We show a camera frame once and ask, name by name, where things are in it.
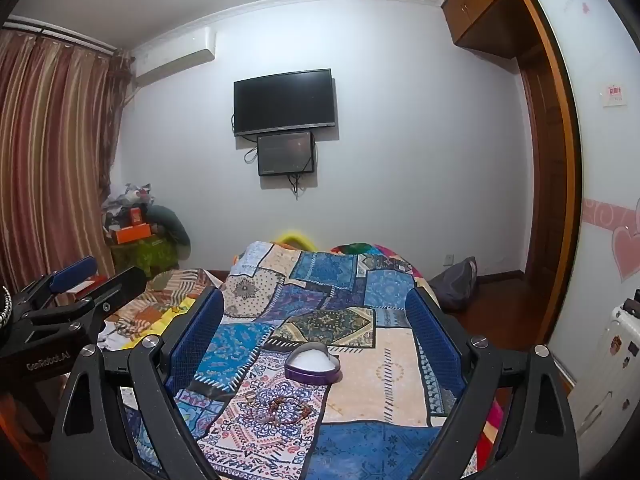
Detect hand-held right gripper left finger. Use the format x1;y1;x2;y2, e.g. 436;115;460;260
47;286;226;480

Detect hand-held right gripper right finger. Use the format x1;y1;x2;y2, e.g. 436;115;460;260
405;286;582;480

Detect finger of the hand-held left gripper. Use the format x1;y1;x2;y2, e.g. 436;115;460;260
12;255;99;312
22;266;149;332

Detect purple heart-shaped tin box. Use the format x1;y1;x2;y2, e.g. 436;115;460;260
284;342;344;386

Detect red gold braided bracelet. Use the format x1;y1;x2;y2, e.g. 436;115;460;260
277;396;321;419

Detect red flat box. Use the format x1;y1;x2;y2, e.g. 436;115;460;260
64;274;109;297

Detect yellow cloth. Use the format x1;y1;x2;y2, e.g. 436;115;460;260
150;297;197;337

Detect green cloth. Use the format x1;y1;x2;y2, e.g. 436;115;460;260
110;237;182;277

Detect orange patterned cloth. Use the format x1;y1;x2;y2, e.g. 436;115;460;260
114;267;217;342

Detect dark bag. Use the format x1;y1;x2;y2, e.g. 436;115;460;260
429;256;479;312

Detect orange box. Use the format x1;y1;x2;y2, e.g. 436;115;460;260
111;223;154;244

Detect dark green cushion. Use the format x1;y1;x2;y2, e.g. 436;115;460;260
147;204;192;257

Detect pile of clutter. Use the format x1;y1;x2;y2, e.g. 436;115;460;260
102;182;157;232

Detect patchwork printed blanket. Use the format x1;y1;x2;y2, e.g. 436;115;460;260
120;240;506;480

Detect colourful pillow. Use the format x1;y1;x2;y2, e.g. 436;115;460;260
327;242;417;272

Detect striped brown curtain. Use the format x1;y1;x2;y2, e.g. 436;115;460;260
0;27;135;311

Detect white suitcase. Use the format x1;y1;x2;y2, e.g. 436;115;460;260
570;287;640;437

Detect small black monitor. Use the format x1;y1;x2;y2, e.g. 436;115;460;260
257;131;316;177

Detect pink heart decal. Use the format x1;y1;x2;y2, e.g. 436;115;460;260
582;197;640;284

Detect white air conditioner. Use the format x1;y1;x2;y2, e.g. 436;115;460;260
131;27;219;87

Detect white sliding door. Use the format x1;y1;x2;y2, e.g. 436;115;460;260
530;0;640;391

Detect wooden overhead cabinet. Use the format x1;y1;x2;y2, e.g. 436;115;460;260
441;0;545;59

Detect curtain rail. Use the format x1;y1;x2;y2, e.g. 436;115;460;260
2;16;126;57

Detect black wall television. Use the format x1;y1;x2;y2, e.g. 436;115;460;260
233;68;337;137

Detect white wall sticker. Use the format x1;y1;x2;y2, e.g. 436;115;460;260
602;82;629;109

